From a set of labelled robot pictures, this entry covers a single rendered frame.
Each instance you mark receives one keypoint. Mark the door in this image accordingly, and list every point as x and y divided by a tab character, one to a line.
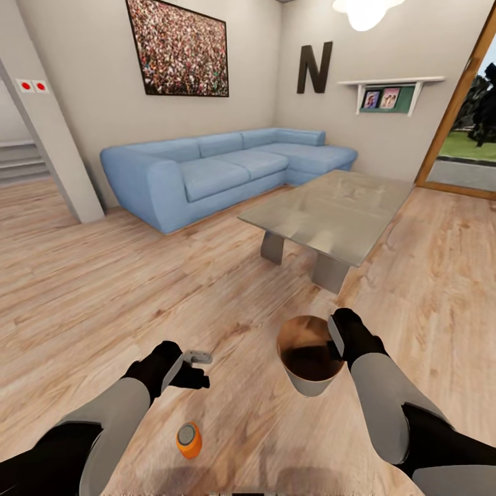
462	157

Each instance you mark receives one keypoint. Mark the can of soda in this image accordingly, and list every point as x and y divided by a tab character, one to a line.
189	440

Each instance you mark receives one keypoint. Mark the trash can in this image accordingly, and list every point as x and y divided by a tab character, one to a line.
302	348

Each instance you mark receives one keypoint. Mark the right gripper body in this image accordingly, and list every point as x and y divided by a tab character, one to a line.
334	354

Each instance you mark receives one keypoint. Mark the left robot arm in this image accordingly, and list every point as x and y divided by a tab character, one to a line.
78	456

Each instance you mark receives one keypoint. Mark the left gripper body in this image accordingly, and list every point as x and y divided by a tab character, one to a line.
192	379

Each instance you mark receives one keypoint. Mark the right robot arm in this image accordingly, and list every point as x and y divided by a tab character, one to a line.
405	427

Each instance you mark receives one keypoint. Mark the sofa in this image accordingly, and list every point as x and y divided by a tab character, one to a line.
173	184

